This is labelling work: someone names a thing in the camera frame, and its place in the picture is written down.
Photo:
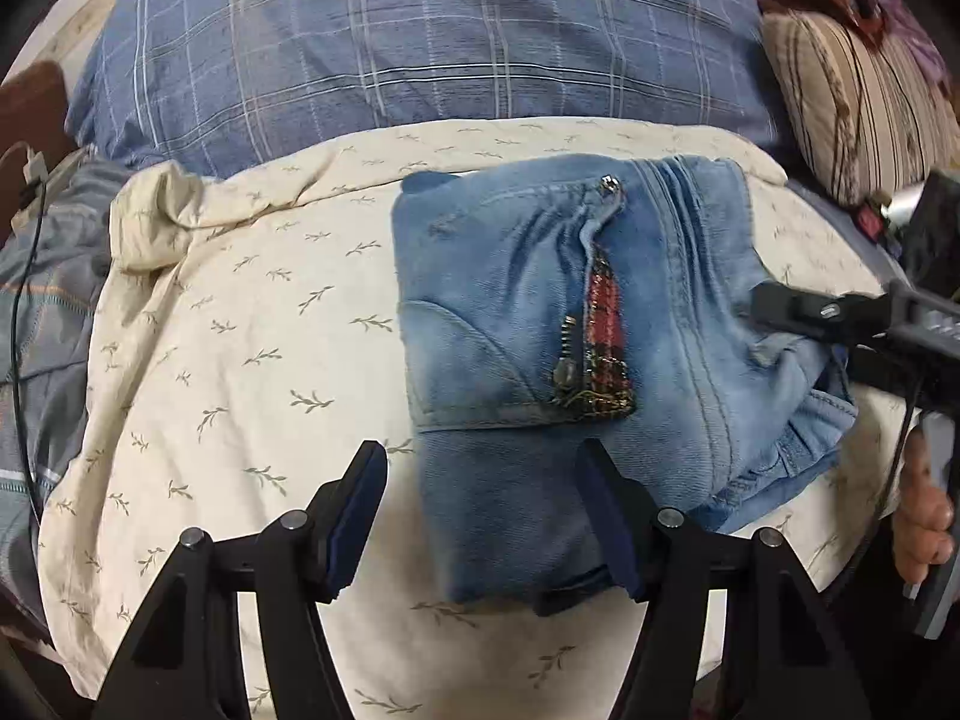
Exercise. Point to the blue denim jeans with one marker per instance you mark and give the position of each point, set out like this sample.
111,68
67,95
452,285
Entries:
552,301

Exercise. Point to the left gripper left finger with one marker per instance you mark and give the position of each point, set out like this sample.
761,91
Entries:
181,656

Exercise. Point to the right hand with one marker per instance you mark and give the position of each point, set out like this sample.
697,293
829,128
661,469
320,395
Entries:
923,516

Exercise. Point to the grey patterned blanket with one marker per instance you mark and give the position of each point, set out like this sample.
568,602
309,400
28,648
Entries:
54,265

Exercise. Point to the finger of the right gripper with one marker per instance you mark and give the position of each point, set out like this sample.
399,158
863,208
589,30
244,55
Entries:
849,319

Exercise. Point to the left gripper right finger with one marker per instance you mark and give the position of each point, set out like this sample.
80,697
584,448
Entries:
782,656

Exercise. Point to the blue plaid pillow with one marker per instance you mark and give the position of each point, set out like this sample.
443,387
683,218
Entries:
223,85

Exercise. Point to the cream leaf-print quilt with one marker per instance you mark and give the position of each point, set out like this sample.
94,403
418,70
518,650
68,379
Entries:
245,344

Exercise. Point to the white charger plug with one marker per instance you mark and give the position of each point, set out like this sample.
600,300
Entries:
35,168

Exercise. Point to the brown wooden headboard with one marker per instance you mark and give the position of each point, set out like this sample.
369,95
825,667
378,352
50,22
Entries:
34,109

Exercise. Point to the beige striped cushion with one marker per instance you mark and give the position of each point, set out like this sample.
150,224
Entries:
866,120

